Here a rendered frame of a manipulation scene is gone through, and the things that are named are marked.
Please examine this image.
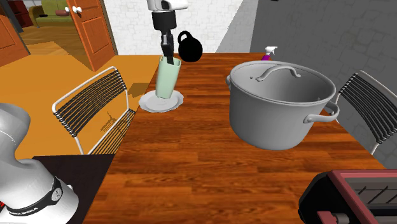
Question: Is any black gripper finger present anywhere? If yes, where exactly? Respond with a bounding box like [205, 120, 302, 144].
[167, 31, 176, 66]
[160, 31, 171, 59]

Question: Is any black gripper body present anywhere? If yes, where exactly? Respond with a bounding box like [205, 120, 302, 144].
[151, 10, 178, 32]

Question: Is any black jug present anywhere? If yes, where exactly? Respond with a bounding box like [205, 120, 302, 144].
[177, 30, 204, 63]

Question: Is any mint green cup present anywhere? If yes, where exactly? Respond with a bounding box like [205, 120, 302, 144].
[155, 55, 182, 100]

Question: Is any white plate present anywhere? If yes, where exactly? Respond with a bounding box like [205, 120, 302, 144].
[138, 89, 185, 114]

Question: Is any orange door with white knob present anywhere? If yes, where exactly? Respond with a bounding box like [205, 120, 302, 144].
[65, 0, 119, 73]

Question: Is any purple spray bottle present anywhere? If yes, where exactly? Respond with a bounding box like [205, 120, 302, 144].
[261, 46, 279, 62]

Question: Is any grey pot lid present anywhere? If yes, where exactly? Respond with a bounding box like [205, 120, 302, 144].
[230, 60, 337, 106]

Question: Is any wooden table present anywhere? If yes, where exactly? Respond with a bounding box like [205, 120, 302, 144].
[83, 52, 387, 224]

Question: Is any green sofa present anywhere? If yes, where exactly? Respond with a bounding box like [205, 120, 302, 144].
[28, 0, 74, 29]

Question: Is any grey cooking pot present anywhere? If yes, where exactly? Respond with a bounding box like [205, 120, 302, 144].
[225, 60, 341, 151]

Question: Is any dark red shelf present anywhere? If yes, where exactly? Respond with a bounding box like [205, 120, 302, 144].
[5, 0, 34, 29]

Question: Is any dark red toaster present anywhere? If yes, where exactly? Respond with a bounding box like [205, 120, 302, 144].
[298, 169, 397, 224]

